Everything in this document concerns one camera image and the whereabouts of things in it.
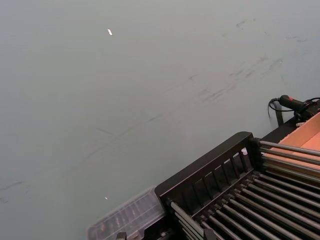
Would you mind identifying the clear plastic case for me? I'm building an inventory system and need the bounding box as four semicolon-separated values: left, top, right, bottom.
86;186;167;240

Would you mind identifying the plain pale wall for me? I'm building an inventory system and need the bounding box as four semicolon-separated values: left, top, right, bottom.
0;0;320;240

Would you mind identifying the black rack with steel bars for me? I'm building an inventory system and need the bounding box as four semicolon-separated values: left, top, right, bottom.
154;131;320;240

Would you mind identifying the shallow brown cardboard tray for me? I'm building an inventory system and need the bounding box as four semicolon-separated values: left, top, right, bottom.
259;112;320;176

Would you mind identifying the black corded tool red switch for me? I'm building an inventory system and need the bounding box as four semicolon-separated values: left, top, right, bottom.
268;94;320;126

